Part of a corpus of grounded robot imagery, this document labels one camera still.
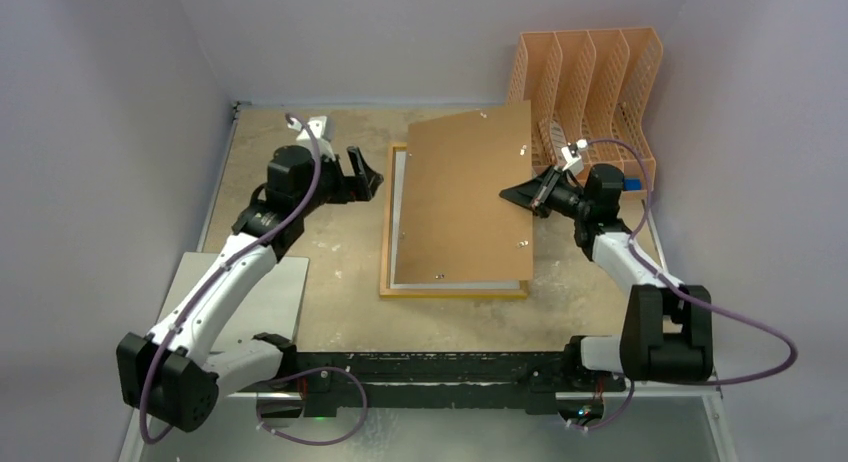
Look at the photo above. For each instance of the yellow wooden picture frame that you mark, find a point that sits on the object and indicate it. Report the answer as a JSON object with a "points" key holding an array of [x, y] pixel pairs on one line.
{"points": [[450, 290]]}

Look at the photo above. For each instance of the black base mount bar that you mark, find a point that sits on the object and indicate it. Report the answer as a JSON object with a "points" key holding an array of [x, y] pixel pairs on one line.
{"points": [[536, 383]]}

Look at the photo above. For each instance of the blue small object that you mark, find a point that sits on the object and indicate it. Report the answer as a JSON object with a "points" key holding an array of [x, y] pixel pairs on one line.
{"points": [[632, 184]]}

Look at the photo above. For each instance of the building and sky photo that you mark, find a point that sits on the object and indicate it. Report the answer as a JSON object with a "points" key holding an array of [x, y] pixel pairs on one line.
{"points": [[397, 214]]}

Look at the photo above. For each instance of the white label card in organizer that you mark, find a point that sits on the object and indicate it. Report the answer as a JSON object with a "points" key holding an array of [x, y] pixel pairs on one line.
{"points": [[553, 135]]}

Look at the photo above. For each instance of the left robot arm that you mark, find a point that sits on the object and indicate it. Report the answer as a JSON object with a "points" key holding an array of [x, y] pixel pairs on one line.
{"points": [[171, 373]]}

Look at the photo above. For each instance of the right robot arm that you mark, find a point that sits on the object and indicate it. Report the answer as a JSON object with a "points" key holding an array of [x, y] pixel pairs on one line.
{"points": [[664, 338]]}

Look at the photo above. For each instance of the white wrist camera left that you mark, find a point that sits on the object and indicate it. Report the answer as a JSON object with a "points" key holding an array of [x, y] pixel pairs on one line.
{"points": [[321, 127]]}

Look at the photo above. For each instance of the orange plastic file organizer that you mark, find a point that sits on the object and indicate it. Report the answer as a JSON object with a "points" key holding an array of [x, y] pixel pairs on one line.
{"points": [[596, 83]]}

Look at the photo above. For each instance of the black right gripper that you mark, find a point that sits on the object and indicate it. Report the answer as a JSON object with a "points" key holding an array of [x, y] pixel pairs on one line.
{"points": [[547, 192]]}

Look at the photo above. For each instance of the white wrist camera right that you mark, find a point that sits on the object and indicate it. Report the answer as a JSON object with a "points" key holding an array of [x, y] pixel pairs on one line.
{"points": [[571, 156]]}

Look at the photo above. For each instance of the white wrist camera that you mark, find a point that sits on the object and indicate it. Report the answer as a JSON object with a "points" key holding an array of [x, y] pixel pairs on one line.
{"points": [[571, 156], [321, 127]]}

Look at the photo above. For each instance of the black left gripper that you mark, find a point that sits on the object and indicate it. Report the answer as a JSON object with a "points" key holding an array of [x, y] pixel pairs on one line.
{"points": [[366, 179]]}

